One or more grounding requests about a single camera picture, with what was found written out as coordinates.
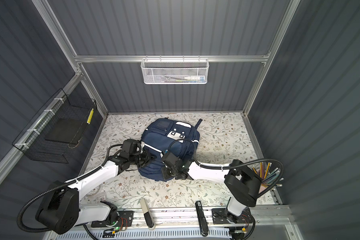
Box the pink pencil cup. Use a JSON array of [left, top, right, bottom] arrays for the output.
[[259, 180, 271, 195]]

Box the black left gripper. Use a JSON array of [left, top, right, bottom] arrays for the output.
[[129, 147, 156, 167]]

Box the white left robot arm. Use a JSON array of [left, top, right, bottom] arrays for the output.
[[35, 150, 156, 235]]

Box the navy blue student backpack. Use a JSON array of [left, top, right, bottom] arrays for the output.
[[138, 118, 203, 182]]

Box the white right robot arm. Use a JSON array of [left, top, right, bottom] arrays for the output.
[[162, 152, 262, 217]]

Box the white wire mesh basket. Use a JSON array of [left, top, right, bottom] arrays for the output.
[[141, 58, 210, 85]]

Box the black and white stapler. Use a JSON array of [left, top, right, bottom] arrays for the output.
[[140, 198, 156, 230]]

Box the black wire wall basket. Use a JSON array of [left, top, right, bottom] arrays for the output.
[[13, 91, 97, 164]]

